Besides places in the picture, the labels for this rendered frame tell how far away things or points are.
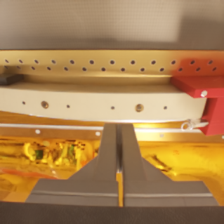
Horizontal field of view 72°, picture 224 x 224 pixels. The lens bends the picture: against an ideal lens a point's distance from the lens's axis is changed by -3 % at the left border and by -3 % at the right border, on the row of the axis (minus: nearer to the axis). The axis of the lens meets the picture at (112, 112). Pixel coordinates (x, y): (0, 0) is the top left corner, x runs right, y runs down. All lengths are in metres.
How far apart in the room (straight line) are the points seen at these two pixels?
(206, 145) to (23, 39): 0.45
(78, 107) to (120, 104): 0.07
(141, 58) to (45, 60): 0.15
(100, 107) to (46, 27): 0.14
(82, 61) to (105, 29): 0.07
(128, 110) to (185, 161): 0.23
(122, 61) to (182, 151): 0.27
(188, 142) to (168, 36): 0.27
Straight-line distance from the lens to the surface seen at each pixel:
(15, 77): 0.36
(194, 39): 0.27
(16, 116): 0.46
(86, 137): 0.41
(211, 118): 0.30
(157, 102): 0.26
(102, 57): 0.26
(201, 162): 0.45
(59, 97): 0.27
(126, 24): 0.23
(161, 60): 0.27
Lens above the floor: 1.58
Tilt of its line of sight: 27 degrees up
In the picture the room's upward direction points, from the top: 180 degrees clockwise
